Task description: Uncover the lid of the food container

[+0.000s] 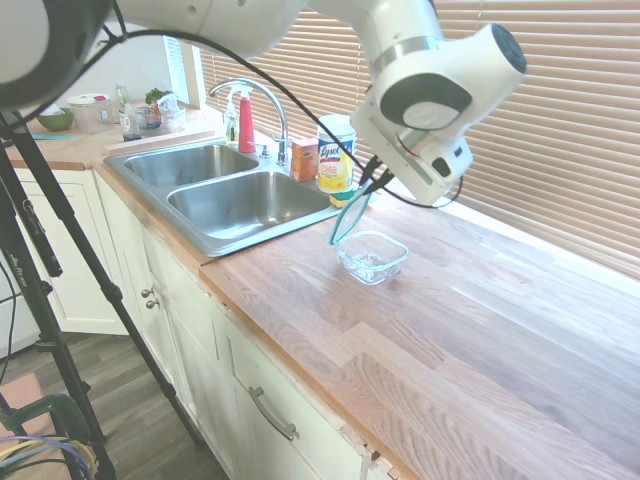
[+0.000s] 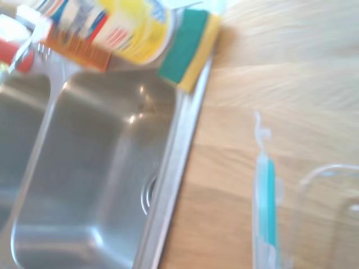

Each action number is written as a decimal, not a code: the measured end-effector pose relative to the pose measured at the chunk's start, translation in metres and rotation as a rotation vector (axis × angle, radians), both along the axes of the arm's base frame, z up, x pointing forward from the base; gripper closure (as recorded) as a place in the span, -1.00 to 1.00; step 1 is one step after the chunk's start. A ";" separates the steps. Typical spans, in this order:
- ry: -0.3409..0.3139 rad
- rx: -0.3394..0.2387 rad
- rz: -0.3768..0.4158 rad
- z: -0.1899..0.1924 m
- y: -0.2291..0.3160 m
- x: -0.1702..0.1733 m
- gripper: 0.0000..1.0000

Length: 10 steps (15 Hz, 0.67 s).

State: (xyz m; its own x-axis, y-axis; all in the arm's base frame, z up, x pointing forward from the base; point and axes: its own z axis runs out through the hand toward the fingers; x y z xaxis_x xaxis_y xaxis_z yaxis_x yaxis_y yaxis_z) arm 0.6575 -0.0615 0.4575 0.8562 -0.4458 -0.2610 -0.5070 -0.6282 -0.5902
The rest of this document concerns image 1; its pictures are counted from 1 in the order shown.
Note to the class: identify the teal flat utensil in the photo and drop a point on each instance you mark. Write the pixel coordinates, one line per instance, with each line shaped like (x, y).
(52, 136)

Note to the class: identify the square glass food container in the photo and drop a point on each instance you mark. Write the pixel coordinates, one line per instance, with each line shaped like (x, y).
(372, 257)

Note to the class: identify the clear plastic canister white lid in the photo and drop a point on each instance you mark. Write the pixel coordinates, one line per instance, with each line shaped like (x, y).
(92, 115)

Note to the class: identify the clear bottle with dark liquid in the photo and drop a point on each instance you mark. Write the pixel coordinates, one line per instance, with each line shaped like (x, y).
(127, 117)

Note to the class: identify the stainless steel double sink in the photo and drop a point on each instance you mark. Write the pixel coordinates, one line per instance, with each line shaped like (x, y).
(240, 205)

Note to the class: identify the orange baking soda box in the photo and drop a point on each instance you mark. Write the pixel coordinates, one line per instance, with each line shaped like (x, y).
(304, 160)

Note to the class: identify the clear spray bottle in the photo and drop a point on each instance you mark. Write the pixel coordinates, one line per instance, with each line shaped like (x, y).
(231, 122)

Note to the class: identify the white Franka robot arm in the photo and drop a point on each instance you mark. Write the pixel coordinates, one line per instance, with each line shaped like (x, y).
(225, 22)

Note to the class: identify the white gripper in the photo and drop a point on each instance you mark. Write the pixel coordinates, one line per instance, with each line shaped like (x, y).
(387, 145)

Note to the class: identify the Lysol wipes canister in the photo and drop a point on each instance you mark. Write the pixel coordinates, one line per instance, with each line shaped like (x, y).
(336, 150)

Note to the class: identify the yellow green sponge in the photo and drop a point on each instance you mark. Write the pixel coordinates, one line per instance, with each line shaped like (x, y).
(340, 200)

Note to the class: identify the beige window blinds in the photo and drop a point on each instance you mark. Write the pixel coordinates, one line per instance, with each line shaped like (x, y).
(575, 150)

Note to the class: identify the red plastic bottle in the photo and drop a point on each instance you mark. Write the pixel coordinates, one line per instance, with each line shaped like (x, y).
(246, 127)

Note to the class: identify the green metal frame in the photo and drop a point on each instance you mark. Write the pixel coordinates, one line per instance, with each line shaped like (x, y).
(60, 412)

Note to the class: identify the black camera tripod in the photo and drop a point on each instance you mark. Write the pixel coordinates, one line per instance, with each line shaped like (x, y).
(55, 280)

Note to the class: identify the clear lid with teal rim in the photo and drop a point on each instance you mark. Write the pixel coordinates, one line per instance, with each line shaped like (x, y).
(350, 215)

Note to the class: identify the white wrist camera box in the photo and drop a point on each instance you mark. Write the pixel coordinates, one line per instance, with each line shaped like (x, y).
(450, 157)

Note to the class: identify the round metal cabinet knob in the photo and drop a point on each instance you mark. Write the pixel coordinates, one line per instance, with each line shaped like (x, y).
(147, 292)
(152, 303)

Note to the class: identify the plastic bag with greens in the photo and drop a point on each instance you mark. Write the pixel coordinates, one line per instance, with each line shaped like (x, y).
(167, 110)

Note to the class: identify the green bowl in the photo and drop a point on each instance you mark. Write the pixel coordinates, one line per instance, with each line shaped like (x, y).
(56, 120)

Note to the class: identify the white kitchen cabinets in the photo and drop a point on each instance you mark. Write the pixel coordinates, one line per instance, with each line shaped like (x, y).
(200, 340)

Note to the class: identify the chrome kitchen faucet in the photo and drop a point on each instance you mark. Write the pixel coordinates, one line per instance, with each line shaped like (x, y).
(277, 107)

